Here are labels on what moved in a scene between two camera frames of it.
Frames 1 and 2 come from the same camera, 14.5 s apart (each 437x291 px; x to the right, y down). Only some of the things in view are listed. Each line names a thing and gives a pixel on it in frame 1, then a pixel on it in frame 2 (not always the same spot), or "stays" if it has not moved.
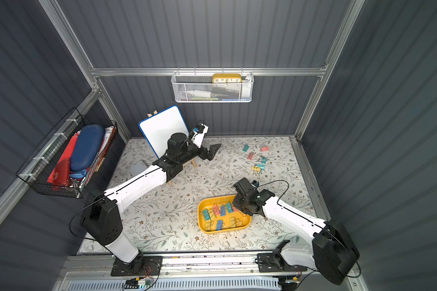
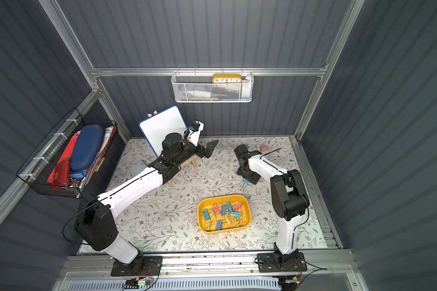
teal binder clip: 206,214 stays
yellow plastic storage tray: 218,214 stays
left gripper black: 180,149 stays
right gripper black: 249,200 to 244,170
